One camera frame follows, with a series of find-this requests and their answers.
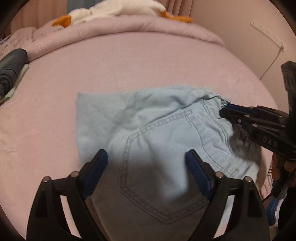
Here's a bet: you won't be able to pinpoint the white power cable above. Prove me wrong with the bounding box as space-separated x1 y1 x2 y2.
259 47 284 80

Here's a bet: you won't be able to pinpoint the pink bed sheet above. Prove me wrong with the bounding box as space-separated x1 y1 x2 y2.
1 32 276 236

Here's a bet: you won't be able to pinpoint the pale green folded garment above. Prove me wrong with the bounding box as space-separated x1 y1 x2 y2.
0 64 29 104

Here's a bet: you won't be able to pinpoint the dark folded jeans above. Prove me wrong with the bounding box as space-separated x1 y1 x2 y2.
0 48 28 99

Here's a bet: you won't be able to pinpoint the pink quilted comforter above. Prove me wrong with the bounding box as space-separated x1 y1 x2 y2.
1 15 224 61

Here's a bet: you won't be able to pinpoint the white power strip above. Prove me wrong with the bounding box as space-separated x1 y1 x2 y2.
250 19 285 51

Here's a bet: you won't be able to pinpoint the light blue denim pants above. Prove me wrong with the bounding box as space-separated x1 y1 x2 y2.
76 86 262 240

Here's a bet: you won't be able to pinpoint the white goose plush toy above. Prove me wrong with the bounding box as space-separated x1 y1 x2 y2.
52 0 193 28

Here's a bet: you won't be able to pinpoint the person right hand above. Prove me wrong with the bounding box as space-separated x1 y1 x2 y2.
271 153 295 181

